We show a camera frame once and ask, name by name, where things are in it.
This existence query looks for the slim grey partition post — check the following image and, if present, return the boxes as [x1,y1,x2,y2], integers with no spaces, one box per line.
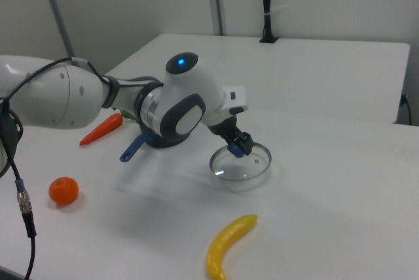
[36,0,75,59]

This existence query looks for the black pole with clamp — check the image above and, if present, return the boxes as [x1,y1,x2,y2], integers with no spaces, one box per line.
[259,0,280,44]

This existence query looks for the black cable at table edge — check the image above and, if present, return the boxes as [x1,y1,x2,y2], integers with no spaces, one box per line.
[400,93,413,126]

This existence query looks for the orange toy carrot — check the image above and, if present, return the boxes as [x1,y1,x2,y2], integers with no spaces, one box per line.
[79,109,137,147]

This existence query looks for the yellow toy banana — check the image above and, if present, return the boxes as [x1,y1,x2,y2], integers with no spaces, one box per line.
[206,214,259,280]

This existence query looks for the toy orange fruit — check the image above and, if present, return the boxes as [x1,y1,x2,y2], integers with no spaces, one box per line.
[48,177,80,206]

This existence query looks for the glass lid with blue knob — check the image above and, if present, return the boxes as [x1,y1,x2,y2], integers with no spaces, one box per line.
[209,141,273,194]

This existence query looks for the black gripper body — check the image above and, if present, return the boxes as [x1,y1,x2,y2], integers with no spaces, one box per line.
[207,113,243,145]

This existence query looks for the dark blue saucepan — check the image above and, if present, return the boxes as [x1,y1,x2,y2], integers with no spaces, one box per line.
[118,131,185,164]

